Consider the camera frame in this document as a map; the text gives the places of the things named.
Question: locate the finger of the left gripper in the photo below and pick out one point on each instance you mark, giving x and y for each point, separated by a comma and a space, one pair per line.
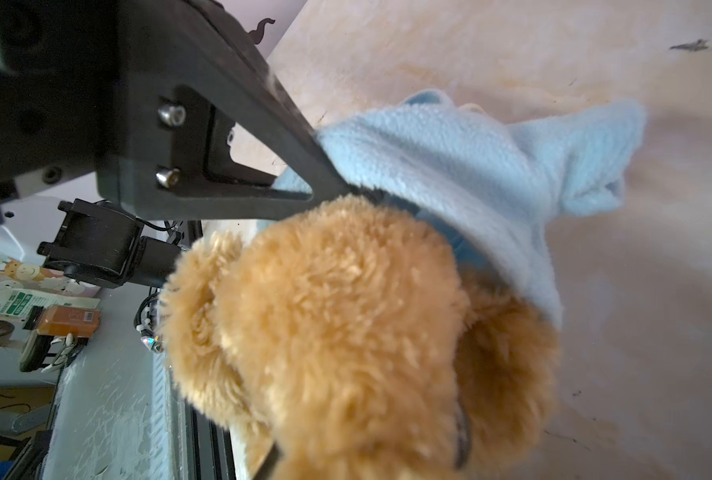
202, 127

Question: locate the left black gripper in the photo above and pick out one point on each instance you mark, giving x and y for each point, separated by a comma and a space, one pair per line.
73, 98

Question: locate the brown plush teddy bear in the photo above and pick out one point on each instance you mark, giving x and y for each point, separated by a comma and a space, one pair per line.
348, 343

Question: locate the light blue bear hoodie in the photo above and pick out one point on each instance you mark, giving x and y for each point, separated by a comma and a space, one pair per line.
491, 188

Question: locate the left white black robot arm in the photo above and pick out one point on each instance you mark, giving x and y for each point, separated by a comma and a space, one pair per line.
99, 243

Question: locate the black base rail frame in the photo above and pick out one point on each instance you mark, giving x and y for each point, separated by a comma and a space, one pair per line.
184, 443

